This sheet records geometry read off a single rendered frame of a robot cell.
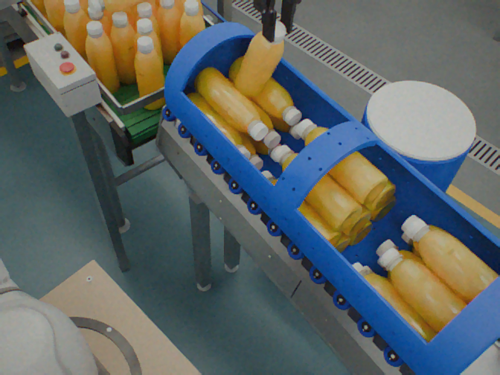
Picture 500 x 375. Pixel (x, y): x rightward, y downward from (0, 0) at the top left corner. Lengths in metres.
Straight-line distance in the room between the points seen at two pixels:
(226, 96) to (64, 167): 1.56
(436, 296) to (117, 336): 0.59
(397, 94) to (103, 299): 0.90
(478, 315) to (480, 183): 1.89
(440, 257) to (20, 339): 0.69
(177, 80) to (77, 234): 1.31
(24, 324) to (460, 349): 0.66
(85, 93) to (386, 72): 2.10
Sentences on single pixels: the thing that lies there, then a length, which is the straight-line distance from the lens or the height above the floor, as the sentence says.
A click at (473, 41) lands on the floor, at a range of 3.61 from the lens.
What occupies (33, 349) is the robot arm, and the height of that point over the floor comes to 1.28.
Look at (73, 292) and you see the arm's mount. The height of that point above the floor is 1.01.
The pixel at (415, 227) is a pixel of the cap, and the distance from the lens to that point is 1.03.
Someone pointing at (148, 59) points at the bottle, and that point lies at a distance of 1.45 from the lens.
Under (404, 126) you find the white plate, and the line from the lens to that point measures 1.40.
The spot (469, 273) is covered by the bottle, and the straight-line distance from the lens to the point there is 0.99.
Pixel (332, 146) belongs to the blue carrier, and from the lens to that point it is 1.04.
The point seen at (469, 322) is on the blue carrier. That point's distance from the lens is 0.94.
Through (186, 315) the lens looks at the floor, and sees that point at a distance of 2.18.
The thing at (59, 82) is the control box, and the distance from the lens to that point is 1.39.
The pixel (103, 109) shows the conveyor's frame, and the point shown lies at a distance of 1.59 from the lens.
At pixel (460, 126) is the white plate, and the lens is 1.45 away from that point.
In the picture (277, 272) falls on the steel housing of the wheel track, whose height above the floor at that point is 0.86.
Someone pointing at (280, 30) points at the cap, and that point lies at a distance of 1.10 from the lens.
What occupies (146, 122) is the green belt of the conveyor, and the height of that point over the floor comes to 0.90.
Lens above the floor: 2.00
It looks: 53 degrees down
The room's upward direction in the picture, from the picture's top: 4 degrees clockwise
